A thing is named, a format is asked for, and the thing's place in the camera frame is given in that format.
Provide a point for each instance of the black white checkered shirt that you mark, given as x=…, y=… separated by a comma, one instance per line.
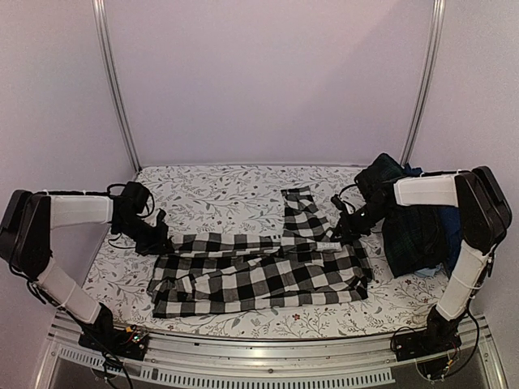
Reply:
x=304, y=265

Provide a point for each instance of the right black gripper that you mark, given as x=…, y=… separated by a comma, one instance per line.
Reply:
x=347, y=226

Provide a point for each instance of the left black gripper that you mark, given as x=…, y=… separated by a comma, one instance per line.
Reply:
x=157, y=246

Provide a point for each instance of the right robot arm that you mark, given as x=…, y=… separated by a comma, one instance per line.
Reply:
x=484, y=216

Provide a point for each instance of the dark green plaid garment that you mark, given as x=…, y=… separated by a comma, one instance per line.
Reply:
x=385, y=168

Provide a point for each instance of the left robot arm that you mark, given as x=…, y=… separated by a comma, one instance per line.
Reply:
x=31, y=217

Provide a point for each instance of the left aluminium frame post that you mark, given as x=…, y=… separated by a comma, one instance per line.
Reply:
x=107, y=56

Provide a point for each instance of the right aluminium frame post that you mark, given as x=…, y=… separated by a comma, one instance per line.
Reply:
x=433, y=46

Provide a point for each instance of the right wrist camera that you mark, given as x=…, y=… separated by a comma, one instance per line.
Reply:
x=342, y=205

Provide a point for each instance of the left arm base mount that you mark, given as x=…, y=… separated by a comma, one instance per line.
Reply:
x=130, y=343

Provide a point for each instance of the front aluminium rail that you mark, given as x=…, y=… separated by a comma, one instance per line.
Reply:
x=175, y=360

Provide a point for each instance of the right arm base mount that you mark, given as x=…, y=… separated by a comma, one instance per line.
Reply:
x=408, y=343

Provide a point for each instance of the aluminium frame post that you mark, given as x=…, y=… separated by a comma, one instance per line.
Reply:
x=107, y=56
x=433, y=46

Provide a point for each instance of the light blue garment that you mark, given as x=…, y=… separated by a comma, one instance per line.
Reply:
x=429, y=272

